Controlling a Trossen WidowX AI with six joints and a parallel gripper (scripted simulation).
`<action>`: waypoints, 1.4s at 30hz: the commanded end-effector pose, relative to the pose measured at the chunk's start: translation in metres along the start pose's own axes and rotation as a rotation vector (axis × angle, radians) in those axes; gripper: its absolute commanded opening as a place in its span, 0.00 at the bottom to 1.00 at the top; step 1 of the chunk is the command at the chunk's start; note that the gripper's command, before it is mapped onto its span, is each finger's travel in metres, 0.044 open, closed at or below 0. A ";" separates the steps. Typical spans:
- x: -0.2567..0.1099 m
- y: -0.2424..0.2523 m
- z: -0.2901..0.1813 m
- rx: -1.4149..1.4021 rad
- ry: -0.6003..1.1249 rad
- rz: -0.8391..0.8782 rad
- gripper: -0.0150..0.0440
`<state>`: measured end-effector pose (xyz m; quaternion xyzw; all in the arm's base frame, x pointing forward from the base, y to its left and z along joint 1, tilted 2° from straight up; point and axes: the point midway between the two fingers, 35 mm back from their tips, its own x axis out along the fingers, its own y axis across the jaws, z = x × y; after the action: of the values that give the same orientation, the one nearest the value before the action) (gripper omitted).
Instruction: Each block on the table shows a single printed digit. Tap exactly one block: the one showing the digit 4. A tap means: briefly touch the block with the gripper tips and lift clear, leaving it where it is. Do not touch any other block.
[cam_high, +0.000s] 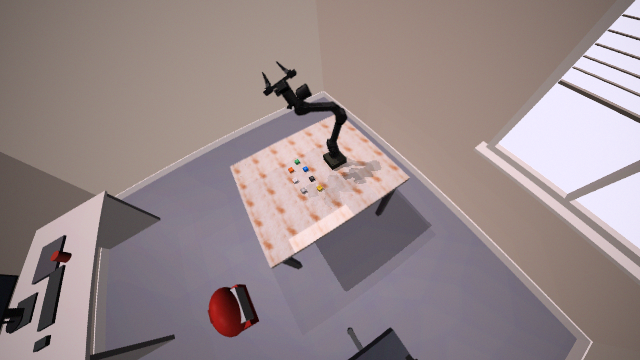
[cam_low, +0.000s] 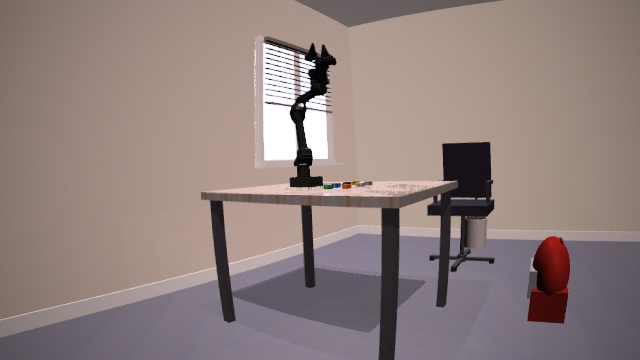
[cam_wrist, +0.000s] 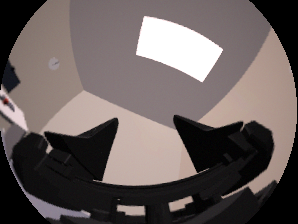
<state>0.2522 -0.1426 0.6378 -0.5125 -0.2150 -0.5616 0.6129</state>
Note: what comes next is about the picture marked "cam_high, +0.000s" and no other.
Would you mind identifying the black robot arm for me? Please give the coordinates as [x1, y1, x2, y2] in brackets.
[274, 80, 347, 159]

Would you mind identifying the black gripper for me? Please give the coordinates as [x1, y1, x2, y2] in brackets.
[262, 61, 296, 98]

